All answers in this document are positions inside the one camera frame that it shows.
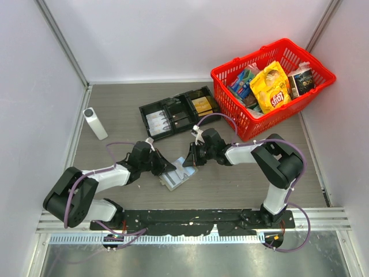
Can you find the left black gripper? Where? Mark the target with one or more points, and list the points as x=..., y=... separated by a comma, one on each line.
x=164, y=165

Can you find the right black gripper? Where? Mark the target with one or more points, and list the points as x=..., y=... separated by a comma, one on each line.
x=193, y=158

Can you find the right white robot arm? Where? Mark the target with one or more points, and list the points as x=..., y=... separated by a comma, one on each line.
x=282, y=163

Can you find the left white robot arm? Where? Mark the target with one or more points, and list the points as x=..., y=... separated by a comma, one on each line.
x=72, y=198

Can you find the black cards stack in tray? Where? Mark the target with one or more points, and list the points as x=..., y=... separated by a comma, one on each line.
x=181, y=119

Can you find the white cards stack in tray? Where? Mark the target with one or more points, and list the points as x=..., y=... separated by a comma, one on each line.
x=158, y=123

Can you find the black three-compartment card tray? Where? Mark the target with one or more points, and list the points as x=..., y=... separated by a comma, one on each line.
x=176, y=104

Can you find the gold cards stack in tray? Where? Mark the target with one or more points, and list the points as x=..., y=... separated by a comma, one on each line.
x=204, y=106

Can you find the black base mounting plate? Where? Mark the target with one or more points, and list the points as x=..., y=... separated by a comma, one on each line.
x=196, y=222

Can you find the blue toothpaste box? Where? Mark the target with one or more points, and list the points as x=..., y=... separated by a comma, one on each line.
x=238, y=88

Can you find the white cylindrical bottle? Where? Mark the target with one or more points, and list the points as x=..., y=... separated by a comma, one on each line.
x=94, y=123

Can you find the red plastic shopping basket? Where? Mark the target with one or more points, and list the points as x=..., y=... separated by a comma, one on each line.
x=290, y=56

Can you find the green sponge pack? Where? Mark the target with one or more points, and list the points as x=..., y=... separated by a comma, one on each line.
x=247, y=76

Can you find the yellow Lays chips bag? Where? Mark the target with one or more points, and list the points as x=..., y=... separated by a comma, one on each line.
x=271, y=87

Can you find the black coffee package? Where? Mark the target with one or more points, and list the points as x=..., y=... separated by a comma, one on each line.
x=301, y=82

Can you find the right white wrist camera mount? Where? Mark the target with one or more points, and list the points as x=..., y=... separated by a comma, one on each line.
x=197, y=133

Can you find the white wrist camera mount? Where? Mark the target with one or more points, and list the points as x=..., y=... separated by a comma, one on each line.
x=149, y=140
x=197, y=133

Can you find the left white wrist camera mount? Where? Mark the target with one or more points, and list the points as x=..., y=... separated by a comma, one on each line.
x=149, y=140

